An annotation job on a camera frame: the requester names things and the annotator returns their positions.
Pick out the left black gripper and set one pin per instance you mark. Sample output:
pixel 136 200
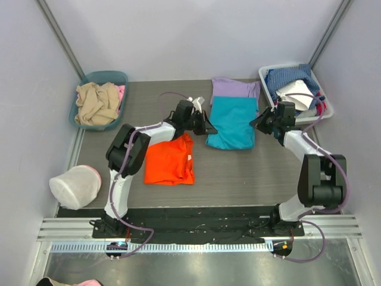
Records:
pixel 201 123

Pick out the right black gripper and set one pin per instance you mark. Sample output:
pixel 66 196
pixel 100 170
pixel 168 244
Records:
pixel 266 120

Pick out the teal t shirt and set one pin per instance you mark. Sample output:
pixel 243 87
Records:
pixel 231 117

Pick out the lavender t shirt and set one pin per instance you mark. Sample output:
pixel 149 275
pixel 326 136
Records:
pixel 233 96

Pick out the orange t shirt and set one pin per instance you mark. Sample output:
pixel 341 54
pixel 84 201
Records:
pixel 170 163

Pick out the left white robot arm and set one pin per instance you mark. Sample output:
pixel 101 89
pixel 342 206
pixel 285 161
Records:
pixel 127 152

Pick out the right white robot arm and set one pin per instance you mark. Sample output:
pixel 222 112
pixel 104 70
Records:
pixel 322 185

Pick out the white garment in basket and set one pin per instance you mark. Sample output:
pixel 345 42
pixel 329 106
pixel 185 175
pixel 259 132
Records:
pixel 295 92

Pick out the blue checkered garment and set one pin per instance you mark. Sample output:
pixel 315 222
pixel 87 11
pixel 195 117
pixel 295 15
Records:
pixel 277 78

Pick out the white plastic basket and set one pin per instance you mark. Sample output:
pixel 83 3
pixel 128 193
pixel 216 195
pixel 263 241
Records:
pixel 263 71

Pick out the red garment in basket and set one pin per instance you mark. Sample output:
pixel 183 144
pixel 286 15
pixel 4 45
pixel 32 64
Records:
pixel 318 104

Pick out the pink garment in basket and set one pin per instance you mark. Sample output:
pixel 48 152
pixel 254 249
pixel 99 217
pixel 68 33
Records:
pixel 121 90

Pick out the beige crumpled shirt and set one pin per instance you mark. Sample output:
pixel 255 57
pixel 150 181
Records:
pixel 97 104

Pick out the white mesh bag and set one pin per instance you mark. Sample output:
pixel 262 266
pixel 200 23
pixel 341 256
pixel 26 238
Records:
pixel 77 187

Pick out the pink cloth at bottom edge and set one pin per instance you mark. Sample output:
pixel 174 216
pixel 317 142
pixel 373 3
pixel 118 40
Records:
pixel 46 281

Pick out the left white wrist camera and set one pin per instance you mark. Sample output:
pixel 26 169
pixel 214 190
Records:
pixel 197 103

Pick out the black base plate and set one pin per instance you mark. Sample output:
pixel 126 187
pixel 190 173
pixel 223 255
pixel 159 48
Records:
pixel 190 225

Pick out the white slotted cable duct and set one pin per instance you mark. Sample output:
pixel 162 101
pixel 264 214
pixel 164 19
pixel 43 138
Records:
pixel 120 247

